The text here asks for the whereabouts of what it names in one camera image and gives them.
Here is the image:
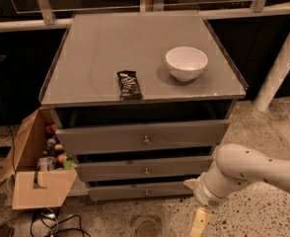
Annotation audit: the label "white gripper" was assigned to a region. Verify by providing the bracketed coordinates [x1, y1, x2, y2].
[183, 173, 226, 237]

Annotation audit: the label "grey bottom drawer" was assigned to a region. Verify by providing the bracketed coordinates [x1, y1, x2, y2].
[88, 181, 193, 201]

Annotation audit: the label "grey drawer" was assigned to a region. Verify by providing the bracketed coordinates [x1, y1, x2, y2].
[56, 119, 230, 155]
[88, 181, 193, 201]
[75, 156, 213, 182]

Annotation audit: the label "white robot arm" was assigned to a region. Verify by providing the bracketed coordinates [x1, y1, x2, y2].
[183, 143, 290, 237]

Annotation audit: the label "grey top drawer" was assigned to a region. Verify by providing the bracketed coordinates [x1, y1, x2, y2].
[56, 119, 230, 155]

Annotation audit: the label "grey middle drawer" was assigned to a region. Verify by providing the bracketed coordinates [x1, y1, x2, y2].
[75, 156, 213, 182]

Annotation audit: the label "grey drawer cabinet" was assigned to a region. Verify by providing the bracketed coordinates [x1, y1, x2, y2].
[40, 11, 247, 189]

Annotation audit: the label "open cardboard box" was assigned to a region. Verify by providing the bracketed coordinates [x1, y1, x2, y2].
[0, 108, 77, 209]

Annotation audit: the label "green item in box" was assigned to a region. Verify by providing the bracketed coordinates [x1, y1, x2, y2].
[63, 155, 74, 170]

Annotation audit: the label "black snack bar wrapper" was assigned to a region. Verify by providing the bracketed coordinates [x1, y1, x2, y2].
[117, 70, 143, 100]

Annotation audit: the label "red apple in box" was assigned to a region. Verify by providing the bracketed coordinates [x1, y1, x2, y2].
[56, 153, 65, 165]

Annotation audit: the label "white ceramic bowl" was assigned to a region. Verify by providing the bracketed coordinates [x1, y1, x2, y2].
[165, 46, 208, 82]

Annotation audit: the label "glass jar in box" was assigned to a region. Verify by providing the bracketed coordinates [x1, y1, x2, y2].
[38, 156, 56, 172]

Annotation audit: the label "dark bottle in box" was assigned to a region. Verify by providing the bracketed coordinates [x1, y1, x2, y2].
[43, 135, 57, 156]

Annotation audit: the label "white diagonal pole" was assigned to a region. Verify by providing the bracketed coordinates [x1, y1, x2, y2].
[254, 32, 290, 112]

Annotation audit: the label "black cables on floor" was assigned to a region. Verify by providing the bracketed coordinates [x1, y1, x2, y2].
[30, 207, 92, 237]

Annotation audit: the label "metal railing frame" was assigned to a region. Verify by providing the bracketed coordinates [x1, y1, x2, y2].
[0, 0, 290, 34]

